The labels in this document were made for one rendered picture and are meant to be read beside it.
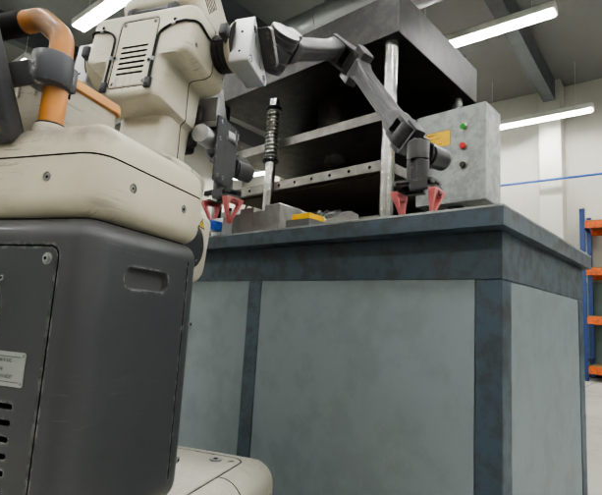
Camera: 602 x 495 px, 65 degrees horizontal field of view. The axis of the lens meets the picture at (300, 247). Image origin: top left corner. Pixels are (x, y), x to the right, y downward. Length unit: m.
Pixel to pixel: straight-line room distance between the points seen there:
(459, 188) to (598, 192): 6.08
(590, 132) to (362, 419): 7.49
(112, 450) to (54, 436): 0.09
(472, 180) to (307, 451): 1.25
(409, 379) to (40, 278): 0.69
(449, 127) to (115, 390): 1.74
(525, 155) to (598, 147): 0.97
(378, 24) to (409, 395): 1.72
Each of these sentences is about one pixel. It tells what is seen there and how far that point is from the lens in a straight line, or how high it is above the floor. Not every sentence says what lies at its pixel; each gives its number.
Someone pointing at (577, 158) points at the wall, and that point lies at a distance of 8.19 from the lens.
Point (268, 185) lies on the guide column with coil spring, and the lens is 2.54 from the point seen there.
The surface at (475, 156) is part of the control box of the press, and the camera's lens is 2.02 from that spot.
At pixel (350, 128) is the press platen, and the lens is 2.36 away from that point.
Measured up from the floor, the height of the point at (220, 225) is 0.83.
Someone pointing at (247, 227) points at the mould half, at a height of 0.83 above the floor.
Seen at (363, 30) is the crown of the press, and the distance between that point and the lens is 2.37.
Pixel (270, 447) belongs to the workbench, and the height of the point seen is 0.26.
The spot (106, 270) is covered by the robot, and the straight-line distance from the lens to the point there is 0.63.
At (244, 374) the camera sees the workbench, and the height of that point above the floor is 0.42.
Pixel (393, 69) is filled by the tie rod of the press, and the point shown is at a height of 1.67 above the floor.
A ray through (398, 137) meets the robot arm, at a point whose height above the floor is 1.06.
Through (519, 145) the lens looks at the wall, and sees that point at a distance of 8.45.
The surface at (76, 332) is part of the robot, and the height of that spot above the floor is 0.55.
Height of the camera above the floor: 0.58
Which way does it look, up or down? 8 degrees up
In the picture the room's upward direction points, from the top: 3 degrees clockwise
